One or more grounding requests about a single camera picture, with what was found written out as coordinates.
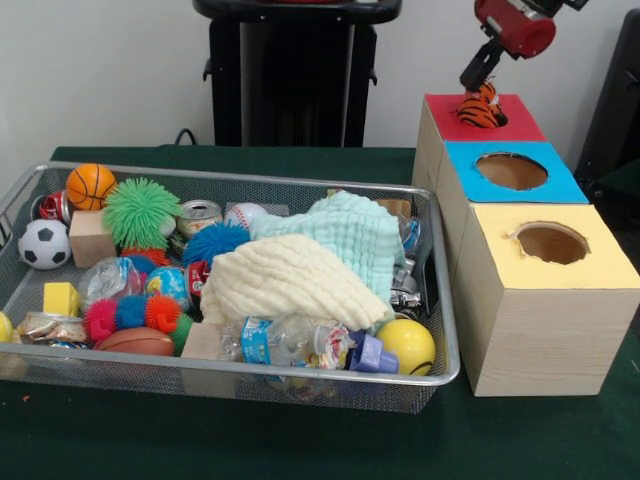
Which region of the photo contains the blue spiky ball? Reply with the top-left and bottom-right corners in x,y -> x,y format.
180,223 -> 249,269

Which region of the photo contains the green spiky ball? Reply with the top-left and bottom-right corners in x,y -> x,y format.
103,177 -> 185,251

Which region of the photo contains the silver mesh bin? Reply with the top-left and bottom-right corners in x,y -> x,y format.
0,160 -> 462,416

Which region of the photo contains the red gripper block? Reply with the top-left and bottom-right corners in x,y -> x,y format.
459,0 -> 557,96

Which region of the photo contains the black stand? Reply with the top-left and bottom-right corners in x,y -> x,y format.
574,8 -> 640,231

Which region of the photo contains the mint waffle cloth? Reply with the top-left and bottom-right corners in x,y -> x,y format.
248,192 -> 406,301

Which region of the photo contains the crushed clear plastic bottle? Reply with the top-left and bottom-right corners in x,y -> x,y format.
219,312 -> 354,371
78,257 -> 146,311

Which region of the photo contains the silver drink can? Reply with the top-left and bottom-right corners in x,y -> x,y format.
177,199 -> 224,240

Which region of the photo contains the black white soccer ball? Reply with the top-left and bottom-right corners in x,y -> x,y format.
17,219 -> 72,271

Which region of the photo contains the yellow plastic block toy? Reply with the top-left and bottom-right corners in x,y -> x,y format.
42,282 -> 81,319

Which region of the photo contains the cream waffle cloth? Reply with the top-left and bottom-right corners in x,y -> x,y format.
199,234 -> 396,334

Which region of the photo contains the plain wooden block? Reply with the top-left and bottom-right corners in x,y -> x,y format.
180,322 -> 224,361
68,209 -> 119,269

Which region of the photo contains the white baseball toy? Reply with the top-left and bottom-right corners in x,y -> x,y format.
224,202 -> 269,231

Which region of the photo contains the dark green tablecloth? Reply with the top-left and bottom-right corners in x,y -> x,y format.
0,144 -> 640,480

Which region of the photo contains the yellow smiley ball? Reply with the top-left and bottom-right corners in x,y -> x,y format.
375,318 -> 436,377

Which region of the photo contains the red drink can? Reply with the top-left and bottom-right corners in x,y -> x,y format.
38,191 -> 74,224

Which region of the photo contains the multicolour spiky caterpillar toy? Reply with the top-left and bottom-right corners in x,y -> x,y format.
83,293 -> 196,351

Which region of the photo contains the silver metallic toy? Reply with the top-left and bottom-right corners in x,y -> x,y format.
389,272 -> 422,319

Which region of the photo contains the blue globe ball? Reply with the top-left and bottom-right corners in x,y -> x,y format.
144,266 -> 190,309

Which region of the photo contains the wooden three-hole box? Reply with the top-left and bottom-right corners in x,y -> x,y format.
411,92 -> 640,399

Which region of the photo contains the striped tiger plush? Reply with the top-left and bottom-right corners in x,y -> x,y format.
452,82 -> 510,129

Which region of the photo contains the brown football toy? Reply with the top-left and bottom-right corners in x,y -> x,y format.
94,327 -> 176,357

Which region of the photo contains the orange basketball toy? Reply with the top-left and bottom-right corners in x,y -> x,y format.
65,163 -> 118,211

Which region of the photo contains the purple plastic toy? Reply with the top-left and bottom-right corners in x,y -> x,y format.
348,332 -> 400,375

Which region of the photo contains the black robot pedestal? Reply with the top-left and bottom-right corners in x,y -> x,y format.
192,0 -> 404,148

